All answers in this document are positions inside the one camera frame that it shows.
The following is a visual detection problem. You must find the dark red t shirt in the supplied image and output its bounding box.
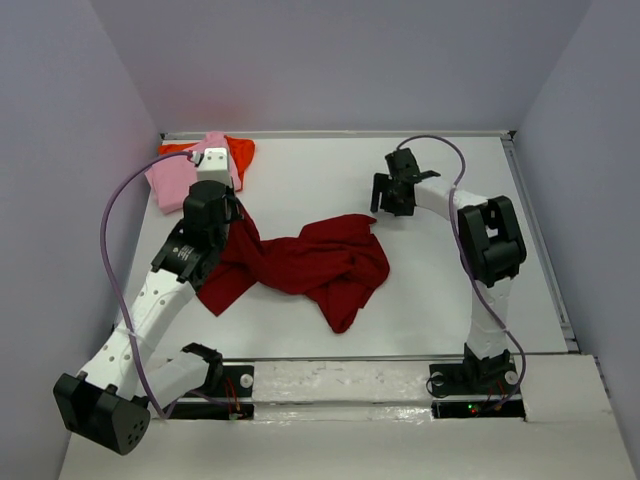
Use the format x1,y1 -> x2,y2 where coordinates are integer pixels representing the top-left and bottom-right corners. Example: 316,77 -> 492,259
197,212 -> 390,334

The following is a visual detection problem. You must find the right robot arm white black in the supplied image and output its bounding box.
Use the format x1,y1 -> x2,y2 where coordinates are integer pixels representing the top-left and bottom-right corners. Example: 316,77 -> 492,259
371,148 -> 527,399

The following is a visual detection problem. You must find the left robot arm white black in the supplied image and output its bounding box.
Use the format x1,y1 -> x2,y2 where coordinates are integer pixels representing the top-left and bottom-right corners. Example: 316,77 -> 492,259
53,180 -> 241,455

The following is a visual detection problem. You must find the pink folded t shirt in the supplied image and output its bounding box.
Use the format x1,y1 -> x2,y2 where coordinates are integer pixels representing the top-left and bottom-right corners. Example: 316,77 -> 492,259
145,147 -> 235,215

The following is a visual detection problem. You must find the orange folded t shirt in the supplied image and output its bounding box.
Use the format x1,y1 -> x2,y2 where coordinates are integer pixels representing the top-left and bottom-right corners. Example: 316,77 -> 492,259
157,132 -> 256,191

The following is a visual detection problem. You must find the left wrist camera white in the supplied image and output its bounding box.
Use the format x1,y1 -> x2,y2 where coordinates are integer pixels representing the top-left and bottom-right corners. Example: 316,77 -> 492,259
191,148 -> 235,189

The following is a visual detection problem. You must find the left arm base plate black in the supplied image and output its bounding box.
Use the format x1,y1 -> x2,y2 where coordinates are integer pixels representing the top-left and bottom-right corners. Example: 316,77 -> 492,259
164,364 -> 255,421

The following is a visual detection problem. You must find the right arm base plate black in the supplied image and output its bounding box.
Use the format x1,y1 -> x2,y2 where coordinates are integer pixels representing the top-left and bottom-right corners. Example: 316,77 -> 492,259
425,362 -> 526,420

